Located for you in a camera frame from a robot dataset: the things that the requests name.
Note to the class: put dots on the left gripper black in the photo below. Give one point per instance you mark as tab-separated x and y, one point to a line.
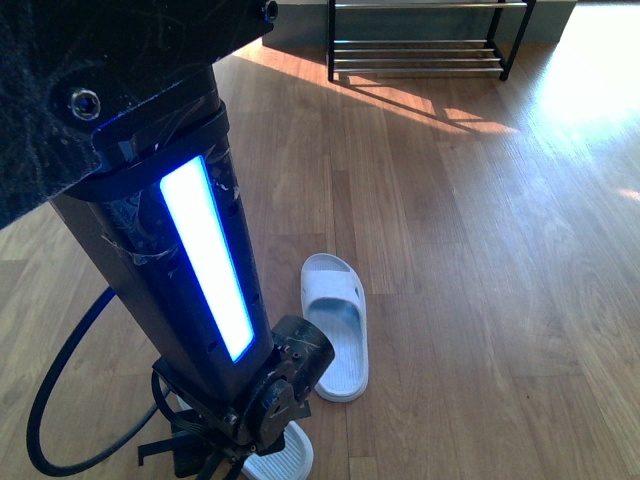
207	434

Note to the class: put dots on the light blue slipper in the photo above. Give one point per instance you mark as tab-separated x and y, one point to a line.
293	462
333	299

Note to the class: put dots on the left arm with blue light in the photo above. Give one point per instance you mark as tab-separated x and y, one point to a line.
110	111

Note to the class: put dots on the black metal shoe rack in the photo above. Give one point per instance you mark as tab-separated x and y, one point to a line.
449	56

